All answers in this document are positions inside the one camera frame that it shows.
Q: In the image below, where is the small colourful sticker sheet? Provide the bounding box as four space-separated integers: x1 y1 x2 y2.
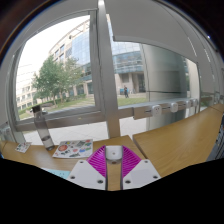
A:
14 141 33 154

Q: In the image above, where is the clear bottle with dark cap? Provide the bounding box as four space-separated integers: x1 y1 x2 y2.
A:
31 104 55 151

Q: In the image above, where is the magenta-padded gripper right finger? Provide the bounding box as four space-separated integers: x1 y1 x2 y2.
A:
121 145 162 191

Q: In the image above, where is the long grey outlet rail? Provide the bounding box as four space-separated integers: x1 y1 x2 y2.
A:
133 98 201 120

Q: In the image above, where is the large colourful sticker sheet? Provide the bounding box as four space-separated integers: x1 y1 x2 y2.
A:
52 138 94 159

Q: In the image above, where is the small white charger block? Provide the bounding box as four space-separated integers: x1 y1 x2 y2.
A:
105 144 124 165

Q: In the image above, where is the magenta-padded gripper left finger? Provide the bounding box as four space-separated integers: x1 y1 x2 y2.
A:
66 145 108 191

